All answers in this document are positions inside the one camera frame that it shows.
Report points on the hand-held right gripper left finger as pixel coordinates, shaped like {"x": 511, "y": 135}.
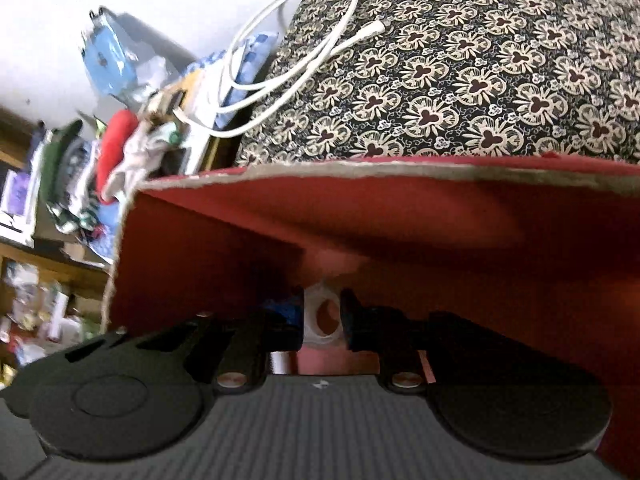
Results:
{"x": 286, "y": 312}

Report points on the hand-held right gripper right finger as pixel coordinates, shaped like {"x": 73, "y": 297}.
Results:
{"x": 350, "y": 322}

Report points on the clear tape roll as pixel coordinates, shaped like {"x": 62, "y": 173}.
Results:
{"x": 310, "y": 312}

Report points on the red cardboard box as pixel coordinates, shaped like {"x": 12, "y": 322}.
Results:
{"x": 250, "y": 230}

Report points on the white crumpled cloth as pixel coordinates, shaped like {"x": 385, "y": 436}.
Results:
{"x": 132, "y": 160}

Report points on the pile of plaid clothes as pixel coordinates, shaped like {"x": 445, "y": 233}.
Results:
{"x": 80, "y": 210}

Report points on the red cloth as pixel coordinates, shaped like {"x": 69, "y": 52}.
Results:
{"x": 114, "y": 150}

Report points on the yellow box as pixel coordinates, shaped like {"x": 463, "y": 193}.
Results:
{"x": 186, "y": 91}

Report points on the blue checkered cloth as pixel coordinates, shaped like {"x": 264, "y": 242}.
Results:
{"x": 252, "y": 57}

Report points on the dark green cloth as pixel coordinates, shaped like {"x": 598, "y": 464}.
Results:
{"x": 60, "y": 160}

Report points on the clear plastic bag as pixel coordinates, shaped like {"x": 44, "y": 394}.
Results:
{"x": 152, "y": 72}

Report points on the floral patterned bedsheet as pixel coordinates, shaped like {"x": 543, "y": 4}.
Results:
{"x": 475, "y": 70}

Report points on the purple printed box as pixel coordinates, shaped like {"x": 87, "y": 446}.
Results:
{"x": 15, "y": 195}

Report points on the light blue plastic packet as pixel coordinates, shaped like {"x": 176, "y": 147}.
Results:
{"x": 110, "y": 60}

